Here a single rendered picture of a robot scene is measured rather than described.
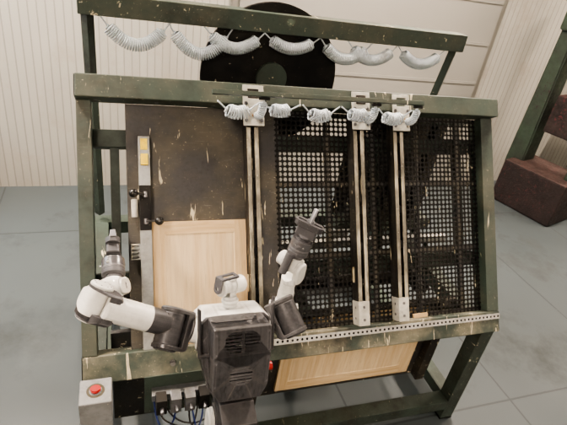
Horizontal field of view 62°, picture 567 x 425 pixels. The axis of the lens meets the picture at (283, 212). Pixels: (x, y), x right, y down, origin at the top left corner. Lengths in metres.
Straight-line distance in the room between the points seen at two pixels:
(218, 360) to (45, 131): 3.88
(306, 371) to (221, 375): 1.30
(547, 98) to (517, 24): 0.94
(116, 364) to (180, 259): 0.52
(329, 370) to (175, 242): 1.31
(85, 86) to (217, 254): 0.92
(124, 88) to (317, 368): 1.87
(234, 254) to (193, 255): 0.19
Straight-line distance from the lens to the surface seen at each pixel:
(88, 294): 1.67
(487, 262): 2.95
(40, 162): 5.34
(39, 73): 5.01
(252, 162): 2.30
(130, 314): 1.67
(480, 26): 6.19
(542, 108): 6.60
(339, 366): 3.03
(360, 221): 2.48
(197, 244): 2.25
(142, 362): 2.27
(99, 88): 2.22
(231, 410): 1.84
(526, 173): 6.54
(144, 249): 2.20
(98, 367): 2.28
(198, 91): 2.24
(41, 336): 3.71
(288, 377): 2.94
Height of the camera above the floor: 2.56
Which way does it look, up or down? 30 degrees down
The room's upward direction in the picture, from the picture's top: 10 degrees clockwise
